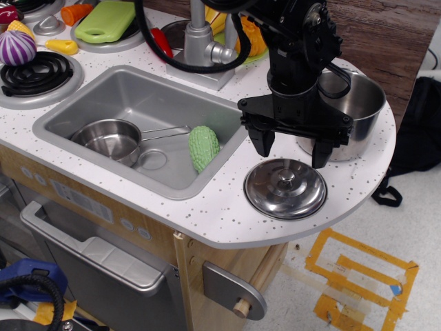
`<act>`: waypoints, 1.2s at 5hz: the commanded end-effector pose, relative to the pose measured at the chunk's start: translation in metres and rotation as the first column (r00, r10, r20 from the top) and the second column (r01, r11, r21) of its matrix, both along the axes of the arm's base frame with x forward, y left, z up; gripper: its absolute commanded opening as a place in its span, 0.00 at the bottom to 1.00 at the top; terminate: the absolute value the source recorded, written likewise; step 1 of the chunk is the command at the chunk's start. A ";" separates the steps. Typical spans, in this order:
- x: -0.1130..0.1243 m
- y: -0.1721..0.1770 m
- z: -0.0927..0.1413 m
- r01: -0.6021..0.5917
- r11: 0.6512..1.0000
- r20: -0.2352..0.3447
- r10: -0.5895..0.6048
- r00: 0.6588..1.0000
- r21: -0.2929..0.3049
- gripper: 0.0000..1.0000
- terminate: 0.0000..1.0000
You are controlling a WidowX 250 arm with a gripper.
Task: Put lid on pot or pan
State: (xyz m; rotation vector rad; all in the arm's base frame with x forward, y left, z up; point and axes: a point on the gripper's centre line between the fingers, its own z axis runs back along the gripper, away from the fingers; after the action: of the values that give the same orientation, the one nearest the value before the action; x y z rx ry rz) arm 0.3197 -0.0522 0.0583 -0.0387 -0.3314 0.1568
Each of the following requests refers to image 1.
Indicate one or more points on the black backpack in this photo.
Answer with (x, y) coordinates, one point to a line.
(418, 139)

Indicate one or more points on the grey toy oven door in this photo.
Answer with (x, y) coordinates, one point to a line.
(123, 287)

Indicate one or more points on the large steel pot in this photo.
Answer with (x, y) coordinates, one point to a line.
(363, 104)

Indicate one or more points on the black coil stove burner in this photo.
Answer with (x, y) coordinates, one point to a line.
(46, 72)

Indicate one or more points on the round steel pot lid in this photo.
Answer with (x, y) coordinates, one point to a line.
(285, 189)

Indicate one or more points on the red toy chili pepper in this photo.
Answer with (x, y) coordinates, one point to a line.
(161, 41)

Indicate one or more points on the yellow toy corn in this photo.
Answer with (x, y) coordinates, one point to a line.
(17, 25)

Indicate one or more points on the wooden toy kitchen cabinet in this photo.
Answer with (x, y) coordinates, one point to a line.
(65, 200)

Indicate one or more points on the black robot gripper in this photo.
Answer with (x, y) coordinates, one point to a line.
(304, 115)

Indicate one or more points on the yellow toy pear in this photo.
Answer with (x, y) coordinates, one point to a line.
(68, 47)

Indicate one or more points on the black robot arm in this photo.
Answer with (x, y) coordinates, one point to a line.
(302, 43)

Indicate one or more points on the small steel saucepan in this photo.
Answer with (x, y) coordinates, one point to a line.
(120, 140)

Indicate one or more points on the yellow orange toy vegetable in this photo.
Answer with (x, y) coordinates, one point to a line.
(258, 45)

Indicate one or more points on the blue clamp with black cable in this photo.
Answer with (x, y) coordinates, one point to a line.
(37, 281)

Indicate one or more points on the grey hinge plate with peg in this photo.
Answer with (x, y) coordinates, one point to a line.
(226, 289)

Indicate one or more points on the grey stove knob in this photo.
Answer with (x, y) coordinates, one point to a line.
(49, 26)

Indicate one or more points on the grey toy sink basin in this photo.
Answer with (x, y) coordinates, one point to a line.
(165, 111)

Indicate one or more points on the green toy cutting board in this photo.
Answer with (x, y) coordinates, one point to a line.
(106, 23)

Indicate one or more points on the orange toy carrot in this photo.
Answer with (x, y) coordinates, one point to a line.
(71, 14)

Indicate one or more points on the purple striped toy onion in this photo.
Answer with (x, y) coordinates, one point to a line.
(17, 48)

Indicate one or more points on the grey toy faucet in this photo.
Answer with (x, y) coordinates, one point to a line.
(200, 49)

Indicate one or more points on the green toy bitter melon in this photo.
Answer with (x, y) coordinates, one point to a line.
(203, 147)

